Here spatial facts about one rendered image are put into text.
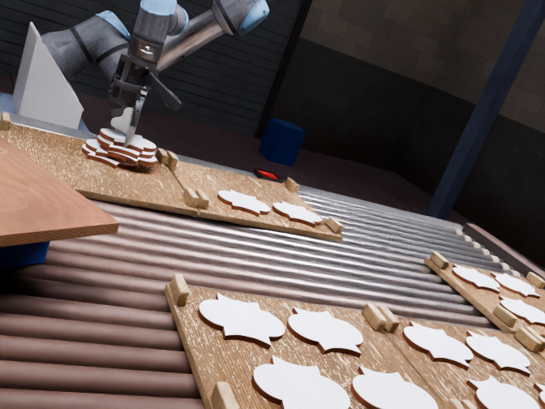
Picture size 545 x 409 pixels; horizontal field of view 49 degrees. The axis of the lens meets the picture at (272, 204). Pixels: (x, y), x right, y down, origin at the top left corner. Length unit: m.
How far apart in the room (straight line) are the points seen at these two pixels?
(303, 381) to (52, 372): 0.34
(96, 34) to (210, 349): 1.24
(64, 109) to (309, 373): 1.21
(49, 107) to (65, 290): 0.98
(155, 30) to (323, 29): 5.83
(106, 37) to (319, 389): 1.32
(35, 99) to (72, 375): 1.18
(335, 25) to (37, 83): 5.71
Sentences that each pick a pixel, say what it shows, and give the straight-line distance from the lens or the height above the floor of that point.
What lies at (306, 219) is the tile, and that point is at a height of 0.95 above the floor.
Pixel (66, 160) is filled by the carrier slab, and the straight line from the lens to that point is 1.43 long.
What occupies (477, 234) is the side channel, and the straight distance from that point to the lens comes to 2.27.
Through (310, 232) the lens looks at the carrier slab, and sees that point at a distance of 1.52.
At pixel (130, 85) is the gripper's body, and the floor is 1.13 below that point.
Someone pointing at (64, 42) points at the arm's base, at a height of 1.11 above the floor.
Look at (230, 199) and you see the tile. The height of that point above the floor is 0.95.
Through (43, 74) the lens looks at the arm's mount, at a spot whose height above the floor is 1.02.
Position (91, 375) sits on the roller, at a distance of 0.80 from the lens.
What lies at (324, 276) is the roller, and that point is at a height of 0.92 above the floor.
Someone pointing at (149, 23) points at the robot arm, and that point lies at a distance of 1.44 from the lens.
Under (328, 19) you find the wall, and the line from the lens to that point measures 7.21.
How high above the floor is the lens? 1.40
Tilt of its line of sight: 17 degrees down
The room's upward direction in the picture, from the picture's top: 21 degrees clockwise
